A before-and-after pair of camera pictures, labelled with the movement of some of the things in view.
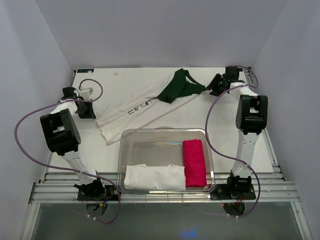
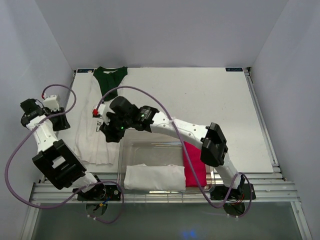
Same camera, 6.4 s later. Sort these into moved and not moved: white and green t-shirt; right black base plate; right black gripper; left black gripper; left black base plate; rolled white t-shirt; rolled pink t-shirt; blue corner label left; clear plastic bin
Moved: right black gripper; left black gripper; white and green t-shirt
Not moved: clear plastic bin; rolled pink t-shirt; left black base plate; rolled white t-shirt; blue corner label left; right black base plate
